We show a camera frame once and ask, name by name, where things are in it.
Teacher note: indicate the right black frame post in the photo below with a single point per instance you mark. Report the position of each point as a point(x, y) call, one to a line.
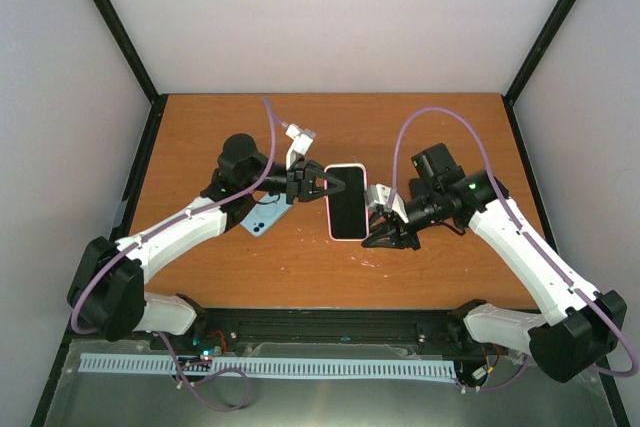
point(544, 39)

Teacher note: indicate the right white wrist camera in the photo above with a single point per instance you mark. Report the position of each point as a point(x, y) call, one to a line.
point(383, 199)

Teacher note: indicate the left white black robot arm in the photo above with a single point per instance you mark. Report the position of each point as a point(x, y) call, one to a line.
point(108, 295)

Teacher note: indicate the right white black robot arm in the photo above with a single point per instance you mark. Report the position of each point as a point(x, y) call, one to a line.
point(479, 203)

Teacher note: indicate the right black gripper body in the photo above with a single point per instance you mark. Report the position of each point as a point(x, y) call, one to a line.
point(406, 237)

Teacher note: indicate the pink phone case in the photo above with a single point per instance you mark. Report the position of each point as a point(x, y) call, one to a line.
point(366, 172)

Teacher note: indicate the light blue slotted cable duct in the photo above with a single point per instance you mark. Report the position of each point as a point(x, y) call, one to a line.
point(272, 368)

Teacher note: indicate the light blue phone case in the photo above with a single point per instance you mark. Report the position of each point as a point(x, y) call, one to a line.
point(266, 212)

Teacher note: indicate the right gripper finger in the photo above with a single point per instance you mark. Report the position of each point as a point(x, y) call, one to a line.
point(383, 237)
point(379, 224)

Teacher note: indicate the black phone case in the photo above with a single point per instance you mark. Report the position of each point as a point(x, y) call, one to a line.
point(418, 188)

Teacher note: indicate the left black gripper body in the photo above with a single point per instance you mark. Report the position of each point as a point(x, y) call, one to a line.
point(294, 181)

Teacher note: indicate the black frame post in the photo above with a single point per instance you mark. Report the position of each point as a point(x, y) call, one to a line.
point(544, 39)
point(113, 22)

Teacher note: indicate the left black frame post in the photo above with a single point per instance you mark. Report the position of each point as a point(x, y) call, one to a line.
point(113, 22)

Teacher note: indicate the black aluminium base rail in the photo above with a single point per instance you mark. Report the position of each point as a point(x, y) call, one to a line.
point(458, 333)

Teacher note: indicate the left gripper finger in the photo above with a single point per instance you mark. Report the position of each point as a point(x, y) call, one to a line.
point(317, 178)
point(315, 192)

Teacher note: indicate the metal base plate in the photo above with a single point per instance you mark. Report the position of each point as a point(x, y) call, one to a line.
point(97, 399)

